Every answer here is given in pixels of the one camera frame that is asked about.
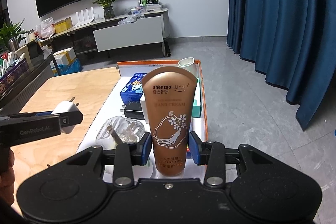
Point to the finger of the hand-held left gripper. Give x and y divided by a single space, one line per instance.
69 120
47 114

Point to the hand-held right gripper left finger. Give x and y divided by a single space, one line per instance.
145 146

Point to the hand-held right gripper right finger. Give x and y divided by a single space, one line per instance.
195 148

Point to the white charger cube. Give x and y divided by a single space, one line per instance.
65 108

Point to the clear plastic packet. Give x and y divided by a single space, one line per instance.
119 132

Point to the black charger plug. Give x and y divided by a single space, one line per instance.
134 111

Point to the white tray orange rim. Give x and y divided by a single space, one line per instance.
110 106

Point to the brown hand cream tube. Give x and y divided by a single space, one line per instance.
170 108

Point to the white and green carton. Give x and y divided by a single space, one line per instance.
197 100

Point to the blue plastic floss pick box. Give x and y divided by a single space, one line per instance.
132 88

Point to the white plug-in heater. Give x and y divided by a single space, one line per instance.
187 64

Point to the person's left hand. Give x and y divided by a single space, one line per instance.
6 182

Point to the black oval glass table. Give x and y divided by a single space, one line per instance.
34 77

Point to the purple patterned tray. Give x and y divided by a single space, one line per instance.
13 79

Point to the blue plastic bag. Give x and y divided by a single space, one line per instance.
68 67

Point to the white and yellow cardboard box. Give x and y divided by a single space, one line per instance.
65 54

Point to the white squeeze bottle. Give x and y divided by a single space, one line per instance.
21 56

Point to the pile of medicine boxes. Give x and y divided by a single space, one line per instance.
9 61

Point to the steel cup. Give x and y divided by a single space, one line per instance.
13 45

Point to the white plastic bag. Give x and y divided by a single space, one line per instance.
46 28

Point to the leafy plant beside steel cup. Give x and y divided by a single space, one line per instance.
10 31

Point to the white router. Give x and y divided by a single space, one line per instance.
85 18

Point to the white low cabinet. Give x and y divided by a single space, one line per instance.
128 35

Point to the pile of clear plastic packets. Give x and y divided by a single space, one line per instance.
131 19

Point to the blue curtain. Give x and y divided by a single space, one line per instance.
283 16

